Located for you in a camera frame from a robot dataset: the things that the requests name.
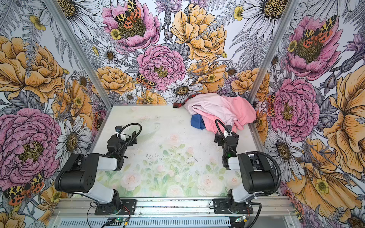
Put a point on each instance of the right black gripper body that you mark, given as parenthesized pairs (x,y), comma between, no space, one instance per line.
(221,142)

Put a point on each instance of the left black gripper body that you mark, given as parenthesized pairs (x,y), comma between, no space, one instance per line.
(122,151)

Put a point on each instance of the blue cloth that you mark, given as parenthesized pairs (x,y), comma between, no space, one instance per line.
(197,122)

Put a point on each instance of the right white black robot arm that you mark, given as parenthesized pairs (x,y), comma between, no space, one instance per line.
(259,173)

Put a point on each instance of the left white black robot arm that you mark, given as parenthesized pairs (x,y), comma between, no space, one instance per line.
(78,175)

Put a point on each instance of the pink shirt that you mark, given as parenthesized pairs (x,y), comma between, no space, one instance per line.
(232,111)

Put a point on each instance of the light lilac shirt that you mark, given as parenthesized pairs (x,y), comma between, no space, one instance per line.
(211,103)

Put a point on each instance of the red black plaid shirt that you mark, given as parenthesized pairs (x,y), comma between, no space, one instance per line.
(180,104)

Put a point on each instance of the small green circuit board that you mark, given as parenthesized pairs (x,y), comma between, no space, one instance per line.
(241,219)

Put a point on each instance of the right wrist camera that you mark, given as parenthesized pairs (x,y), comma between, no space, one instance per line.
(227,131)

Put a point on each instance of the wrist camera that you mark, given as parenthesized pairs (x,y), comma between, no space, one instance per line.
(227,131)
(120,132)

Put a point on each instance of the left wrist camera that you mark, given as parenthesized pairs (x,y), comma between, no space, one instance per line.
(120,132)

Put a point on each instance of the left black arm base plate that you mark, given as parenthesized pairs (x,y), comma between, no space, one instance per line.
(124,207)

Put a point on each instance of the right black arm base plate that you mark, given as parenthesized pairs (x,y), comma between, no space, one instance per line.
(224,206)

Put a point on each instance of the right aluminium corner post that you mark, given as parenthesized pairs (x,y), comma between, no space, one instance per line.
(284,23)

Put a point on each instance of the aluminium corner post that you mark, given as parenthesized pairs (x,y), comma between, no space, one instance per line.
(72,39)
(284,23)

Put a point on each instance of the aluminium front rail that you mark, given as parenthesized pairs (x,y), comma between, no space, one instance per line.
(82,208)

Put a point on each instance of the white vented cable duct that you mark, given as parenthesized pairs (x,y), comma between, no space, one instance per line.
(151,222)

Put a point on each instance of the left aluminium corner post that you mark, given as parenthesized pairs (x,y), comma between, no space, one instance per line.
(72,39)

